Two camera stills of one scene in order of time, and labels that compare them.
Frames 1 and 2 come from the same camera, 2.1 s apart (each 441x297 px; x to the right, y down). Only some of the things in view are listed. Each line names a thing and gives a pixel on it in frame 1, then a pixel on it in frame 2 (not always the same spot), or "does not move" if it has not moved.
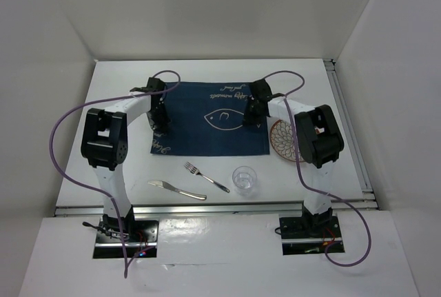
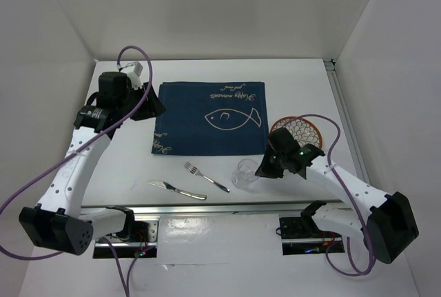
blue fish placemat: (207, 118) does not move
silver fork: (195, 171) does not move
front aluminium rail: (213, 209) does not move
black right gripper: (249, 119) -> (264, 170)
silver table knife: (194, 196) does not move
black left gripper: (156, 125) -> (153, 107)
